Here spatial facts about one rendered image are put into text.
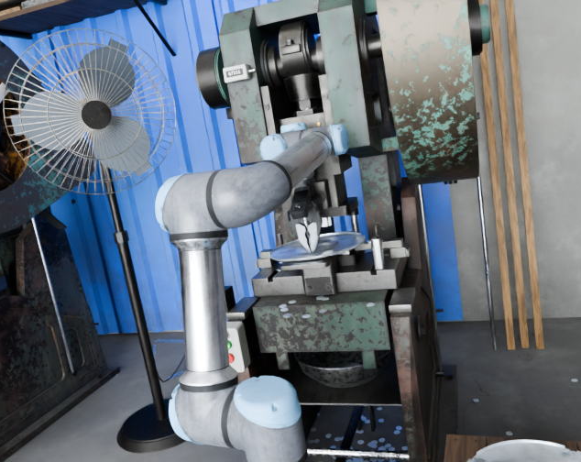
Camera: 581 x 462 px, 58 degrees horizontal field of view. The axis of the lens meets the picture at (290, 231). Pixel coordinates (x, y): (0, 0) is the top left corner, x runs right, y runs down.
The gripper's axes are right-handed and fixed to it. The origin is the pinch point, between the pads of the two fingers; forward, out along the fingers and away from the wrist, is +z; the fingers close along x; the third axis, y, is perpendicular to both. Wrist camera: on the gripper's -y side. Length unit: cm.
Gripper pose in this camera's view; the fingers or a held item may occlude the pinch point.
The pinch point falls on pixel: (310, 248)
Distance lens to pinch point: 150.0
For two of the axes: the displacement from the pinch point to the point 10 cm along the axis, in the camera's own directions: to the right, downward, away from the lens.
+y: 2.9, -2.3, 9.3
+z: 1.6, 9.7, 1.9
